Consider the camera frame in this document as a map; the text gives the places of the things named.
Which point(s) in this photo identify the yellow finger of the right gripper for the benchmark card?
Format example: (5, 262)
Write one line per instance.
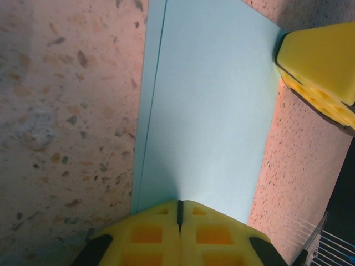
(332, 110)
(319, 61)

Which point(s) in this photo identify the light blue cloth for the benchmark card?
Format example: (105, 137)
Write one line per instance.
(208, 110)

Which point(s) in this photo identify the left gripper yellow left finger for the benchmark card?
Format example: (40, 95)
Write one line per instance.
(144, 238)

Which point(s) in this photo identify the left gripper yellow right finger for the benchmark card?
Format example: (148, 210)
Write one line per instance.
(222, 238)

